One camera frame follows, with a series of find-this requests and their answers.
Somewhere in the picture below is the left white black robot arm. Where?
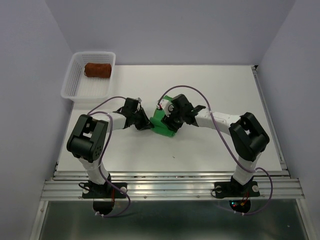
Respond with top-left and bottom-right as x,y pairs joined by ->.
66,97 -> 154,197

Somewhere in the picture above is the aluminium extrusion rail frame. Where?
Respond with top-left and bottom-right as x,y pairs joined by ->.
29,64 -> 311,240

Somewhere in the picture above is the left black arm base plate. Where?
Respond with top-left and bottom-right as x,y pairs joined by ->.
78,181 -> 126,199

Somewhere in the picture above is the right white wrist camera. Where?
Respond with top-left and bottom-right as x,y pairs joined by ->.
157,99 -> 174,117

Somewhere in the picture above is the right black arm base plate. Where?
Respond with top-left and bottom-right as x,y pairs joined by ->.
211,181 -> 261,199

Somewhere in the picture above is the brown microfiber towel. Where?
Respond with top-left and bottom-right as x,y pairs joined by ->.
84,62 -> 112,79

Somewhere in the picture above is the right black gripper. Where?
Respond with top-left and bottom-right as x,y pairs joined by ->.
160,103 -> 185,133

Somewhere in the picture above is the white perforated plastic basket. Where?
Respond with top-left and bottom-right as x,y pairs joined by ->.
60,51 -> 116,103

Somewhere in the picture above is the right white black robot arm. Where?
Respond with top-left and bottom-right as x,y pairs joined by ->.
158,94 -> 270,195

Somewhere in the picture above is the green microfiber towel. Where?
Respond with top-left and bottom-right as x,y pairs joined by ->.
149,95 -> 176,137

